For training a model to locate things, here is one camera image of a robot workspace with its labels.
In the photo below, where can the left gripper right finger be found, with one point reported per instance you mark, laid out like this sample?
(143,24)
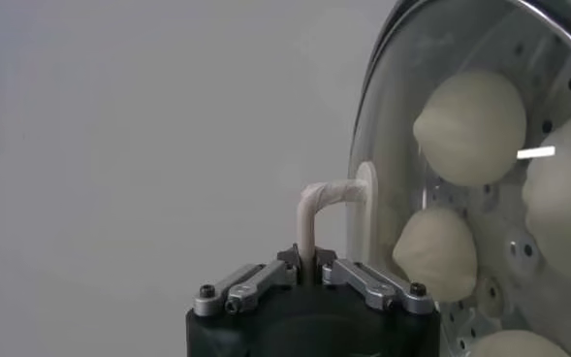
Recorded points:
(372,288)

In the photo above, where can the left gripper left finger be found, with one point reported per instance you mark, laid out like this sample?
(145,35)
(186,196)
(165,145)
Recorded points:
(256,286)

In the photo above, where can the white steamed baozi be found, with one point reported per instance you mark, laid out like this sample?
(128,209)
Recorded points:
(469,126)
(563,204)
(435,254)
(517,345)

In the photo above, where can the round glass pot lid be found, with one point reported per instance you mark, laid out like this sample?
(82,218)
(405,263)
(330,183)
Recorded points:
(333,191)

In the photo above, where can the perforated steel steamer basket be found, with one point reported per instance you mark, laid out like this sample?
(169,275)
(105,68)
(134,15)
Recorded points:
(522,252)

